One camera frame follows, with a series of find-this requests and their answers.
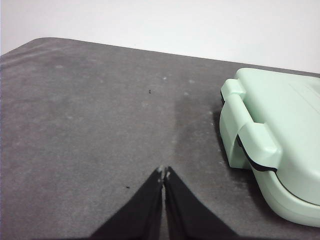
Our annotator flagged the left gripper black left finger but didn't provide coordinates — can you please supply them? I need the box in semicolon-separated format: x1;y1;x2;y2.
87;166;165;240

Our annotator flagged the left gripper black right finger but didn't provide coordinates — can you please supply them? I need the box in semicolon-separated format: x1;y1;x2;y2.
163;165;239;240

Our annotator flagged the mint green breakfast machine base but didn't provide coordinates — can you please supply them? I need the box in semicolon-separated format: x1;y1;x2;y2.
218;96;320;227

